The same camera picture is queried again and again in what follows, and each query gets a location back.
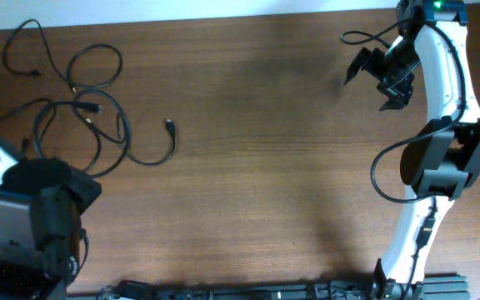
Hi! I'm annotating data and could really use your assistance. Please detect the short black cable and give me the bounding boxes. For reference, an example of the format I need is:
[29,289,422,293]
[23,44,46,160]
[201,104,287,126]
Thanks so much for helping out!
[32,88,178,179]

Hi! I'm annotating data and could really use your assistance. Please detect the long black USB cable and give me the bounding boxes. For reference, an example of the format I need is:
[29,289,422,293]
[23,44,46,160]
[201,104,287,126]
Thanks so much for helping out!
[1,17,123,93]

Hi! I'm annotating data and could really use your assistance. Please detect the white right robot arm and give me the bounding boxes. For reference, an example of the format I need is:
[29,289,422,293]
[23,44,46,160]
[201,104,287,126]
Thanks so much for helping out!
[330,1,480,299]

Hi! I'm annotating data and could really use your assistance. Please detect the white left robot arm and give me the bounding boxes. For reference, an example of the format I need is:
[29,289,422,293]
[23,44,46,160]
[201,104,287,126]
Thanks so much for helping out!
[0,140,102,299]

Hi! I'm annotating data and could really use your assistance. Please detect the black aluminium frame rail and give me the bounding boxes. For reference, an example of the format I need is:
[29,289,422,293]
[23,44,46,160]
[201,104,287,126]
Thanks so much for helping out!
[67,275,471,300]

